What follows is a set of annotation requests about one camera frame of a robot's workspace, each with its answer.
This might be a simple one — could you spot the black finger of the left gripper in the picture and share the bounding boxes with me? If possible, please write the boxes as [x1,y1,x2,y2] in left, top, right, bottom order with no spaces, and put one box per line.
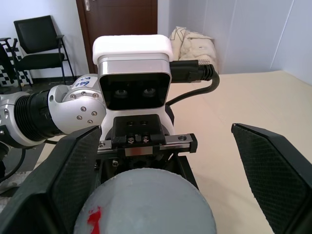
[95,157,118,189]
[170,155,199,191]

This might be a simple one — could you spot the black folding frame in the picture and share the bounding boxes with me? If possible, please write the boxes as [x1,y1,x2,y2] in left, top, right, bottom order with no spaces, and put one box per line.
[0,37,22,93]

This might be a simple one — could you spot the black left wrist camera cable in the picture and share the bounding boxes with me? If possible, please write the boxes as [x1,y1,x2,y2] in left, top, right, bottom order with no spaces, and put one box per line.
[166,59,221,106]

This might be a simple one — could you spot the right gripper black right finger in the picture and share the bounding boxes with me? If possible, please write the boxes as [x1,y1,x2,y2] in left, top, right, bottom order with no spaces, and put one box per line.
[231,122,312,234]

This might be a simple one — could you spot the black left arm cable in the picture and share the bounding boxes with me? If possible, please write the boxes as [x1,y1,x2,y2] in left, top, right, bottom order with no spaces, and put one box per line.
[0,146,27,183]

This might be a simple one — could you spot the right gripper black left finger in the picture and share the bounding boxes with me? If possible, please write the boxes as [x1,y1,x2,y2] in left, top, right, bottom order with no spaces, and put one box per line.
[0,125,102,234]

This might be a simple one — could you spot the brown wooden door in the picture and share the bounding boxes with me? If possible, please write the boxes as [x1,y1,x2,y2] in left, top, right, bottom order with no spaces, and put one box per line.
[76,0,158,81]

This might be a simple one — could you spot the cream padded quilt bundle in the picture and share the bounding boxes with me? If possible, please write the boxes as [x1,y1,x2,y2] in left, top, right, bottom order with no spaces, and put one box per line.
[169,25,219,75]

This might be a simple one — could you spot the black office chair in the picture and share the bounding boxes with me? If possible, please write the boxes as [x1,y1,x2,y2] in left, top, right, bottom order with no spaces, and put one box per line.
[13,15,74,86]

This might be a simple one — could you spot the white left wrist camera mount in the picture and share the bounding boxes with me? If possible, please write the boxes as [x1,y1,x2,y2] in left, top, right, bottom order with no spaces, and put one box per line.
[92,35,176,147]

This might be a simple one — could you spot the black-white checkerboard panel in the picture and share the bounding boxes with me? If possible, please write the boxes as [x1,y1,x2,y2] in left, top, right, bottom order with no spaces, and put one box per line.
[0,40,33,88]

